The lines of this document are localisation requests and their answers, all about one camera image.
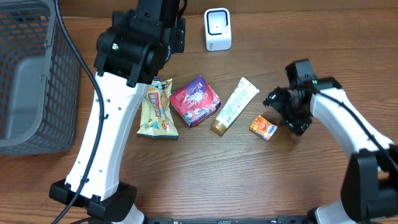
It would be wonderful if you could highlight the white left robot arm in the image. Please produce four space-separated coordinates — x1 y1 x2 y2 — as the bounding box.
49 0 187 224

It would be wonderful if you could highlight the dark grey plastic basket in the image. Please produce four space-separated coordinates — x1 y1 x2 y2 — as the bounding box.
1 0 81 156

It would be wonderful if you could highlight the orange tissue pack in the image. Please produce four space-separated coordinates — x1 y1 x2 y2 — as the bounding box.
249 115 277 141

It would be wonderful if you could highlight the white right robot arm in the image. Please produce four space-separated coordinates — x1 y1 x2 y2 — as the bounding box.
263 59 397 224

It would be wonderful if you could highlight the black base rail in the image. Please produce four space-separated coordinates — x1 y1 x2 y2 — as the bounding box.
144 215 310 224

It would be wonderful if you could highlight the red purple pad pack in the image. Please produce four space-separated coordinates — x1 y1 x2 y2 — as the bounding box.
170 76 222 128

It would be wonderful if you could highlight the white tube gold cap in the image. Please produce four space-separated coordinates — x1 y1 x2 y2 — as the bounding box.
210 77 259 136

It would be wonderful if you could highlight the yellow snack bag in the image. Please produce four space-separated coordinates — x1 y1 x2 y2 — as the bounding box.
136 78 179 139

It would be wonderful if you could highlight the white barcode scanner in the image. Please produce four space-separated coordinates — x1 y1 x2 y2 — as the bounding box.
204 7 232 52

